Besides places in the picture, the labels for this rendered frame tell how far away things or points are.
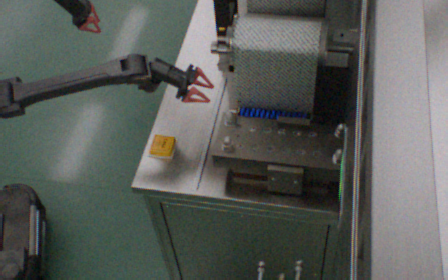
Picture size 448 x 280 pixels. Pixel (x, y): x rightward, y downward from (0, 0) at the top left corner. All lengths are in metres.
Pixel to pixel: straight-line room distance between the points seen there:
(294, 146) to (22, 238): 1.38
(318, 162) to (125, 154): 1.59
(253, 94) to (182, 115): 0.32
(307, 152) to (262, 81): 0.24
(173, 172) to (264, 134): 0.32
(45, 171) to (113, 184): 0.38
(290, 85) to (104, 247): 1.42
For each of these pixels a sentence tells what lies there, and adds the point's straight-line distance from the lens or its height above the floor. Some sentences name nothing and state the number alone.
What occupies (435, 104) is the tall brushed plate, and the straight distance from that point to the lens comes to 1.17.
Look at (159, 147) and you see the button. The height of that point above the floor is 0.92.
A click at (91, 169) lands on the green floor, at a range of 2.93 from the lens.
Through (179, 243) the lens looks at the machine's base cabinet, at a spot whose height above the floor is 0.56.
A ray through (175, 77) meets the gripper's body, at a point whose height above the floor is 1.15.
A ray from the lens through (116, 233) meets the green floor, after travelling 2.69.
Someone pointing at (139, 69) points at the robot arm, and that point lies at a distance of 1.57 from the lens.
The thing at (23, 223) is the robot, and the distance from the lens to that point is 2.57.
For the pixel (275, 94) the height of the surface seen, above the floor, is 1.10.
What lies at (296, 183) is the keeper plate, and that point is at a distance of 1.56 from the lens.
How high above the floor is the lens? 2.27
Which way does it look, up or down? 49 degrees down
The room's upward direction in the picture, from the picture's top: 6 degrees counter-clockwise
